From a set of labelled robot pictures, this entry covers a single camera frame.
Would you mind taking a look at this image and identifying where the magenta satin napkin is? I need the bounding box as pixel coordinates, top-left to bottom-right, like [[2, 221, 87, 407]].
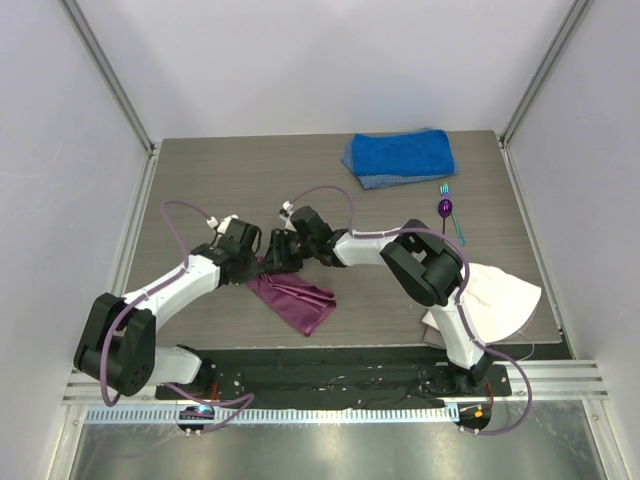
[[247, 257, 337, 337]]

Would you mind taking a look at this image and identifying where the iridescent purple spoon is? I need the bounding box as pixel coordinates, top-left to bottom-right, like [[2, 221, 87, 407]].
[[437, 198, 453, 234]]

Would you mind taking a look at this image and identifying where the iridescent fork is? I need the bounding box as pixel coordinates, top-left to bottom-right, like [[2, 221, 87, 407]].
[[440, 182, 466, 246]]

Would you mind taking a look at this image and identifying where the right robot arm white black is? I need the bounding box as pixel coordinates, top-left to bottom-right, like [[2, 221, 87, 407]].
[[262, 206, 492, 395]]

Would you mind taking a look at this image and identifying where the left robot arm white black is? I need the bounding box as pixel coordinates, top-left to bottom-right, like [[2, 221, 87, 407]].
[[73, 215, 262, 405]]

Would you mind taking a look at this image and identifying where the blue terry towel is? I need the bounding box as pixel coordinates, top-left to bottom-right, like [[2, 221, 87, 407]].
[[351, 130, 457, 177]]

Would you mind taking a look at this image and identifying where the white folded cloth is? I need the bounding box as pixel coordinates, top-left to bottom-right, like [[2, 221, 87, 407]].
[[421, 262, 543, 344]]

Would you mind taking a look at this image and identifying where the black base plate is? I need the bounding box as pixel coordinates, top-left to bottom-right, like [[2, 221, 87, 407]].
[[181, 346, 512, 410]]

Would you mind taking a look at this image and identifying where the white slotted cable duct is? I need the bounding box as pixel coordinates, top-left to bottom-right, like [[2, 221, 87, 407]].
[[85, 403, 459, 425]]

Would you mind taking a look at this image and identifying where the aluminium frame post left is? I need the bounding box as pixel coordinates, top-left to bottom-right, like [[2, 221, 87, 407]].
[[59, 0, 155, 155]]

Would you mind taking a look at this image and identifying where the aluminium frame post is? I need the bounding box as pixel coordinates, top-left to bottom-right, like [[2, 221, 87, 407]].
[[59, 0, 155, 155], [498, 0, 593, 149]]

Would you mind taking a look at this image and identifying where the aluminium front rail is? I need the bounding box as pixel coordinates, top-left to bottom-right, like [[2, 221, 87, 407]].
[[64, 360, 611, 401]]

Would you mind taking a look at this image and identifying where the aluminium frame post right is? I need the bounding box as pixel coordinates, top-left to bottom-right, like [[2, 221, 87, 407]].
[[498, 0, 593, 149]]

